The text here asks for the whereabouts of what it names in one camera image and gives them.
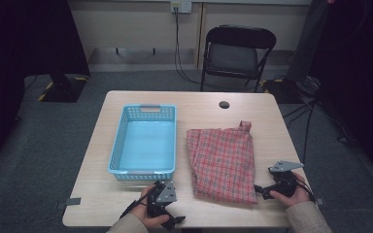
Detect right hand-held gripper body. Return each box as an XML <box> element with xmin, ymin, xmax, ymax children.
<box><xmin>267</xmin><ymin>160</ymin><xmax>305</xmax><ymax>199</ymax></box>

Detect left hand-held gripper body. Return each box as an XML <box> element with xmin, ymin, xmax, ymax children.
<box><xmin>147</xmin><ymin>180</ymin><xmax>179</xmax><ymax>218</ymax></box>

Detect red plaid cloth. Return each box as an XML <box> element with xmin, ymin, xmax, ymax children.
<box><xmin>186</xmin><ymin>120</ymin><xmax>259</xmax><ymax>206</ymax></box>

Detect blue plastic basket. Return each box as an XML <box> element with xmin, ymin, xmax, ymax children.
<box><xmin>107</xmin><ymin>103</ymin><xmax>178</xmax><ymax>182</ymax></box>

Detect person's right hand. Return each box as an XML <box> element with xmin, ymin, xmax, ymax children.
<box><xmin>269</xmin><ymin>172</ymin><xmax>312</xmax><ymax>209</ymax></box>

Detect person's left hand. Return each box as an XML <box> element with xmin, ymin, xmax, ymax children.
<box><xmin>130</xmin><ymin>185</ymin><xmax>171</xmax><ymax>228</ymax></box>

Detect black floor base with stripes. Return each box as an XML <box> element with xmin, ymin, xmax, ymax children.
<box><xmin>260</xmin><ymin>77</ymin><xmax>307</xmax><ymax>105</ymax></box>

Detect dark curtain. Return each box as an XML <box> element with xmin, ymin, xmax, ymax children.
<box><xmin>310</xmin><ymin>0</ymin><xmax>373</xmax><ymax>187</ymax></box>
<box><xmin>0</xmin><ymin>0</ymin><xmax>91</xmax><ymax>173</ymax></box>

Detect black folding chair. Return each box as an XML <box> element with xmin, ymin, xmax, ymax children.
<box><xmin>199</xmin><ymin>24</ymin><xmax>278</xmax><ymax>93</ymax></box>

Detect grey leaning panel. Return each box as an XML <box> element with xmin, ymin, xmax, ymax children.
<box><xmin>286</xmin><ymin>0</ymin><xmax>333</xmax><ymax>83</ymax></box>

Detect black stand base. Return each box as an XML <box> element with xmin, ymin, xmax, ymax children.
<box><xmin>38</xmin><ymin>73</ymin><xmax>89</xmax><ymax>104</ymax></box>

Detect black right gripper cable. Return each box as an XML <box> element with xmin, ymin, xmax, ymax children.
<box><xmin>291</xmin><ymin>177</ymin><xmax>317</xmax><ymax>204</ymax></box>

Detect black left gripper strap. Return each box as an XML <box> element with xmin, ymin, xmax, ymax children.
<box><xmin>119</xmin><ymin>188</ymin><xmax>158</xmax><ymax>219</ymax></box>

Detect black floor cables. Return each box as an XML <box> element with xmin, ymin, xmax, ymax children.
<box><xmin>283</xmin><ymin>96</ymin><xmax>320</xmax><ymax>167</ymax></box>

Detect black wall socket cable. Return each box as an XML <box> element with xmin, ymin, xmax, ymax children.
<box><xmin>173</xmin><ymin>7</ymin><xmax>208</xmax><ymax>87</ymax></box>

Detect white wall socket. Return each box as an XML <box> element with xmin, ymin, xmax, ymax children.
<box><xmin>170</xmin><ymin>0</ymin><xmax>193</xmax><ymax>15</ymax></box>

